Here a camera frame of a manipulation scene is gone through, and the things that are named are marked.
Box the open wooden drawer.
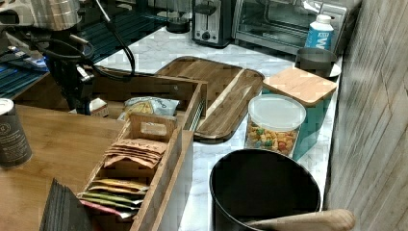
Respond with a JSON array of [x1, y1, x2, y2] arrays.
[[13, 73, 207, 131]]

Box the stainless steel toaster oven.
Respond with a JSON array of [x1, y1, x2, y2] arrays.
[[232, 0, 363, 55]]

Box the black utensil holder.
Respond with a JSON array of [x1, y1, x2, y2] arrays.
[[209, 149, 320, 231]]

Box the blue and white bottle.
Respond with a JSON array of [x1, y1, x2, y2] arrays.
[[305, 14, 334, 50]]

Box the brown tea bags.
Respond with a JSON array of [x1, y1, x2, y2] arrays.
[[104, 139, 167, 168]]

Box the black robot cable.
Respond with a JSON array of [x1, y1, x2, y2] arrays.
[[41, 0, 137, 83]]

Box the clear jar of cereal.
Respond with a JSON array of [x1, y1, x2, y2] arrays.
[[244, 94, 306, 157]]

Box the butter stick box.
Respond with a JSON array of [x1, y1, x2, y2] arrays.
[[83, 98, 109, 117]]

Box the snack bag in drawer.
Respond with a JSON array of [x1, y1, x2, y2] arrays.
[[118, 96, 179, 120]]

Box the wooden utensil handle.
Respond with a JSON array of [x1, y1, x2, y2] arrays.
[[246, 209, 356, 231]]

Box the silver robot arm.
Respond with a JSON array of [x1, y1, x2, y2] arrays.
[[1, 0, 94, 115]]

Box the black two-slot toaster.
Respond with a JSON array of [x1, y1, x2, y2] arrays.
[[191, 0, 237, 48]]

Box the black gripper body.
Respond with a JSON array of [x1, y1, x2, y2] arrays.
[[44, 38, 94, 116]]

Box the yellow green tea bags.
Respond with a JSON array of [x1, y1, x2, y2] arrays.
[[77, 178, 149, 218]]

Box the wooden tea bag organizer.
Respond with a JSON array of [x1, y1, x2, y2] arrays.
[[85, 114, 182, 231]]

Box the wooden cutting board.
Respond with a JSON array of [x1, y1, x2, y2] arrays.
[[157, 56, 265, 143]]

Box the teal canister with wooden lid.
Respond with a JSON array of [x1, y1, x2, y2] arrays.
[[263, 67, 337, 161]]

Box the grey cylindrical shaker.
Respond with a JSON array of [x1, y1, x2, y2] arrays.
[[0, 98, 32, 168]]

